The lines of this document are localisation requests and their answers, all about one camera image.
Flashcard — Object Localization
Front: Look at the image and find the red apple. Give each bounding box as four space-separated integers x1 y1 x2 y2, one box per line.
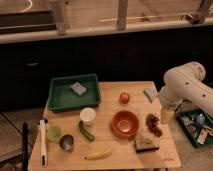
119 92 130 104

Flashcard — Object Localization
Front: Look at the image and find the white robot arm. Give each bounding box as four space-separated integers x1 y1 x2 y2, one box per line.
159 62 213 124

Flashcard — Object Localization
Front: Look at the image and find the white paper cup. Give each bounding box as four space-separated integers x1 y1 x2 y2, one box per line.
80 107 96 126

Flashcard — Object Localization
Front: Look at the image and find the small metal cup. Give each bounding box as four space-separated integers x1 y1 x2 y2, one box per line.
59 135 74 152

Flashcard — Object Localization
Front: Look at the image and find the bunch of red grapes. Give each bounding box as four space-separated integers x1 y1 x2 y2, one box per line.
145 114 163 137

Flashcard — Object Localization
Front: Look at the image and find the grey wedge piece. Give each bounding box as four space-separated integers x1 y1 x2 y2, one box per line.
144 88 157 103

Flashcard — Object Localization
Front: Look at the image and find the brown bread slice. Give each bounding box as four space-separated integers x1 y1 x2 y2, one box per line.
134 135 160 153

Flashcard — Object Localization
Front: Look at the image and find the orange bowl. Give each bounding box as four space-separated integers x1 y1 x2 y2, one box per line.
111 110 139 139

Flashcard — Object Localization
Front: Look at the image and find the green cucumber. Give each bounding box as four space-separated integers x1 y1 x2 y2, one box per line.
78 121 95 142

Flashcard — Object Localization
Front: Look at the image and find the yellow banana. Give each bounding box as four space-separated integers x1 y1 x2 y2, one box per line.
85 148 112 160

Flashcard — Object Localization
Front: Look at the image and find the grey sponge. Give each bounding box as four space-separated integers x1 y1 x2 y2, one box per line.
70 82 87 96

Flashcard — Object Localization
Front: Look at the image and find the green plastic tray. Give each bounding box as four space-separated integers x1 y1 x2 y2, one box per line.
48 74 101 112

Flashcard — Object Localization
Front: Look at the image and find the light green pear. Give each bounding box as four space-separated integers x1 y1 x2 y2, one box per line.
46 126 61 143

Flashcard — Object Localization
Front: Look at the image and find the black table leg pole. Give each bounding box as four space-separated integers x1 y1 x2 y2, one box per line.
22 123 28 171

